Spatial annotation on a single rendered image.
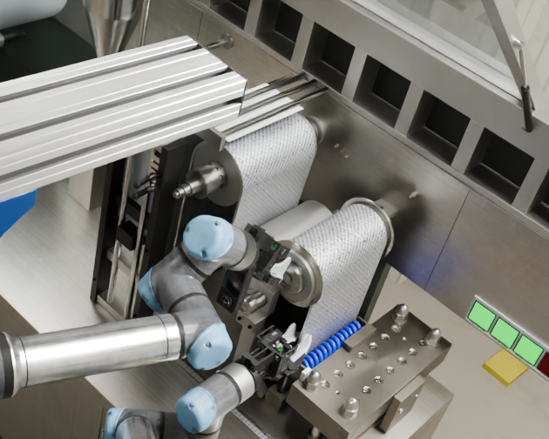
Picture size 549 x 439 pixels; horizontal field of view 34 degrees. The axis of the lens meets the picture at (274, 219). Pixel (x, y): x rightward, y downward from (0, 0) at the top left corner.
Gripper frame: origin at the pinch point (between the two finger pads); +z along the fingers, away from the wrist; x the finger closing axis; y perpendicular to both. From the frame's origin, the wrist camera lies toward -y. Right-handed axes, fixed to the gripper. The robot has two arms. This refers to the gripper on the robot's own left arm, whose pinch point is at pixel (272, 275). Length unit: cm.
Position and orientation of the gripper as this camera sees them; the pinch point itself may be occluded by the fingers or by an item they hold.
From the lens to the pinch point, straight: 181.2
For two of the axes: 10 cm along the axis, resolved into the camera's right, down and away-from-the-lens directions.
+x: -7.3, -5.5, 4.1
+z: 3.6, 2.0, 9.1
